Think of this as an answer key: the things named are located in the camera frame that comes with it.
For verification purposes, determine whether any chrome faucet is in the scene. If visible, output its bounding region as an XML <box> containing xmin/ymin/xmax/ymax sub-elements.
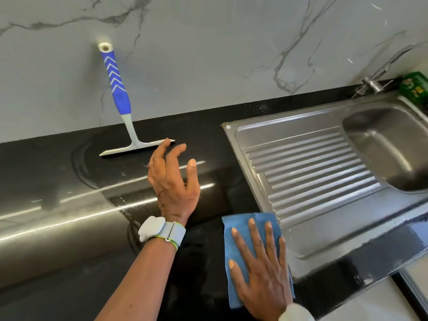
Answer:
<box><xmin>352</xmin><ymin>42</ymin><xmax>422</xmax><ymax>99</ymax></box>

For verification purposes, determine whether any blue cloth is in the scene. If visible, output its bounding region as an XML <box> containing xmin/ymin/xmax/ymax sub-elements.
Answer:
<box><xmin>222</xmin><ymin>212</ymin><xmax>296</xmax><ymax>309</ymax></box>

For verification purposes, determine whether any person's left hand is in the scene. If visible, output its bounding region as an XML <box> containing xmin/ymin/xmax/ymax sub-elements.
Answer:
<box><xmin>147</xmin><ymin>138</ymin><xmax>202</xmax><ymax>226</ymax></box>

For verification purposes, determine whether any green soap tray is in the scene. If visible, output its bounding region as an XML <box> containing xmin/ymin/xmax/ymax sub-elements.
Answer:
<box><xmin>399</xmin><ymin>71</ymin><xmax>428</xmax><ymax>107</ymax></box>

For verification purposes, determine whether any stainless steel sink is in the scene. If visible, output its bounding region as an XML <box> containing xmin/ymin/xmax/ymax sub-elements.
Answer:
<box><xmin>222</xmin><ymin>89</ymin><xmax>428</xmax><ymax>280</ymax></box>

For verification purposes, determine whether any blue white squeegee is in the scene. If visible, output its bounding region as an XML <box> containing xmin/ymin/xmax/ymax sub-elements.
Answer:
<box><xmin>98</xmin><ymin>42</ymin><xmax>176</xmax><ymax>157</ymax></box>

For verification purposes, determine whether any person's right hand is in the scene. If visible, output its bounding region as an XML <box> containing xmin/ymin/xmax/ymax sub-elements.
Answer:
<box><xmin>228</xmin><ymin>218</ymin><xmax>294</xmax><ymax>321</ymax></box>

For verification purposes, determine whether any person's left forearm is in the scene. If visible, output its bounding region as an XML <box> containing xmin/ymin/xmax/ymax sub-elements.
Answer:
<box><xmin>95</xmin><ymin>239</ymin><xmax>178</xmax><ymax>321</ymax></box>

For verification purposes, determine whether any white left wrist tracker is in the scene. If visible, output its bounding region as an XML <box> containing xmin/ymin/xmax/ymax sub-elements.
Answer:
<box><xmin>138</xmin><ymin>215</ymin><xmax>187</xmax><ymax>251</ymax></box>

